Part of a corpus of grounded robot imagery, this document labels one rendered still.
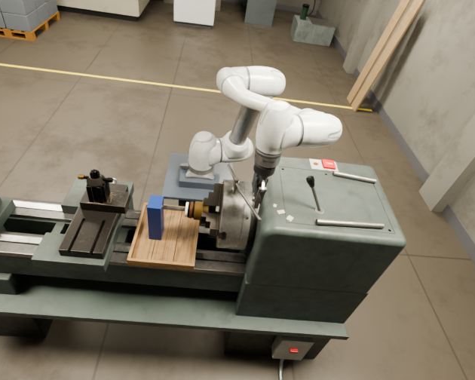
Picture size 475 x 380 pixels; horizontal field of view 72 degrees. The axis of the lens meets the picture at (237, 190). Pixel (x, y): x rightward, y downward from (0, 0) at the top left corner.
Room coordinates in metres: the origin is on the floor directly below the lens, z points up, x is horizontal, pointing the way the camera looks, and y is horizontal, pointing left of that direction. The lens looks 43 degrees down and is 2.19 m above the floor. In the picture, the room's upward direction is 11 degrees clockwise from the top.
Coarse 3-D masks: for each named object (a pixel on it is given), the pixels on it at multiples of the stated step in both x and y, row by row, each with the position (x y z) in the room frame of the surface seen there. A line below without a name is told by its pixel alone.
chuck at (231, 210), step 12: (228, 180) 1.09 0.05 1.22; (228, 192) 0.99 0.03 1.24; (228, 204) 0.94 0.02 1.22; (240, 204) 0.95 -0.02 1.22; (228, 216) 0.90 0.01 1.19; (240, 216) 0.91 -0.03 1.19; (228, 228) 0.88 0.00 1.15; (240, 228) 0.88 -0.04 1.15; (216, 240) 0.93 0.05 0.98; (228, 240) 0.86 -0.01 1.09
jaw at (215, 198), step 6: (216, 186) 1.07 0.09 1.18; (222, 186) 1.08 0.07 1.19; (210, 192) 1.05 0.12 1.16; (216, 192) 1.05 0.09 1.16; (204, 198) 1.03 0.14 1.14; (210, 198) 1.03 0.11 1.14; (216, 198) 1.04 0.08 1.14; (204, 204) 1.01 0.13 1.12; (210, 204) 1.02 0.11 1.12; (216, 204) 1.02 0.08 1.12
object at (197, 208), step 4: (188, 204) 0.99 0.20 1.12; (192, 204) 1.00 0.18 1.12; (196, 204) 1.00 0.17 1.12; (200, 204) 1.00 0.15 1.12; (188, 208) 0.97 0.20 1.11; (192, 208) 0.98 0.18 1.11; (196, 208) 0.98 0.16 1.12; (200, 208) 0.98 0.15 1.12; (204, 208) 0.99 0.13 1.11; (208, 208) 1.00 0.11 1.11; (188, 212) 0.96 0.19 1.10; (192, 212) 0.97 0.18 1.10; (196, 212) 0.97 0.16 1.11; (200, 212) 0.97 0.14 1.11; (204, 212) 0.98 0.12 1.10; (208, 212) 0.99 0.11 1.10; (188, 216) 0.96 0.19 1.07; (192, 216) 0.96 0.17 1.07; (196, 216) 0.96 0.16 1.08; (200, 216) 0.96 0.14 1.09; (200, 220) 0.96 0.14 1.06
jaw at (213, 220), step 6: (204, 216) 0.95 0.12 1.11; (210, 216) 0.95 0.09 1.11; (216, 216) 0.96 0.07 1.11; (204, 222) 0.94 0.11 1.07; (210, 222) 0.91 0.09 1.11; (216, 222) 0.92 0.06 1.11; (210, 228) 0.88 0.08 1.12; (216, 228) 0.88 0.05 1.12; (210, 234) 0.87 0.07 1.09; (216, 234) 0.88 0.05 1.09; (222, 234) 0.87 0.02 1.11
